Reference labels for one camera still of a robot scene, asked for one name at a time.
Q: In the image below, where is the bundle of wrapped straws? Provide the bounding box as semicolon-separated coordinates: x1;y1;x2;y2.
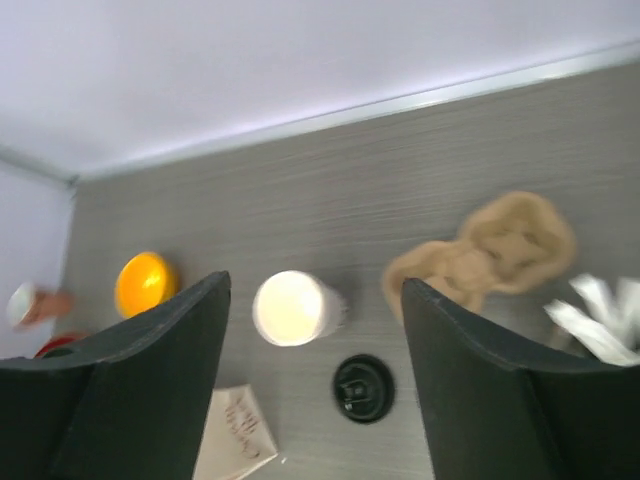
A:
544;273;639;367

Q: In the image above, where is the brown paper bag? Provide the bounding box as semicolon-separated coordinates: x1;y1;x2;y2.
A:
192;384;278;480

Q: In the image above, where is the orange bowl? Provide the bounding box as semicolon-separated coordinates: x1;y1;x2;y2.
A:
114;251;180;319

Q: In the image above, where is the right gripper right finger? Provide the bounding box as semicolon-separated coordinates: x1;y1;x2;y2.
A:
402;279;639;479

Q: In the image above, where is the cardboard cup carrier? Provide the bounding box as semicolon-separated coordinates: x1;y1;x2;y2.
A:
381;191;577;323

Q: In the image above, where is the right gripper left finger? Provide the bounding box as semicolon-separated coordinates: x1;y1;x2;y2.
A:
1;271;230;479

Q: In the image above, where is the stack of black lids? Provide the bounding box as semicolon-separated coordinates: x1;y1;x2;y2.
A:
331;354;396;425

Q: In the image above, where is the small pink ceramic cup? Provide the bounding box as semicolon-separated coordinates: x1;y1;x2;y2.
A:
6;283;75;329

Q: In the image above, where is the stack of white paper cups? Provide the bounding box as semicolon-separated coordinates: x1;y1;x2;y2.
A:
252;270;347;347

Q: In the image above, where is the red plate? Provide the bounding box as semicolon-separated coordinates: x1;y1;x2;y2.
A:
35;332;88;358

